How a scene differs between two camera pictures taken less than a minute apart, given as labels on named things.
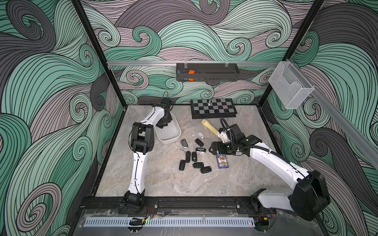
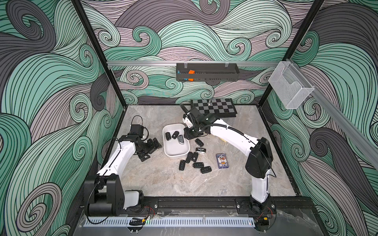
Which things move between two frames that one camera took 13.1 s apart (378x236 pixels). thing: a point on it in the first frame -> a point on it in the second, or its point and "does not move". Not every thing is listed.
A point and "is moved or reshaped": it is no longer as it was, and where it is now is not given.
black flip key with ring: (199, 142) does not move
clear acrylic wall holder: (290, 86) does not move
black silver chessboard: (212, 108) does not move
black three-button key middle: (198, 164) does not move
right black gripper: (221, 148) -> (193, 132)
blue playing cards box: (222, 161) does not move
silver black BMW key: (184, 143) -> (180, 139)
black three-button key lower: (205, 169) does not move
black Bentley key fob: (200, 150) does not move
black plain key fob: (188, 156) does not move
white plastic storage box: (170, 134) is moved or reshaped
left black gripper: (169, 120) -> (151, 147)
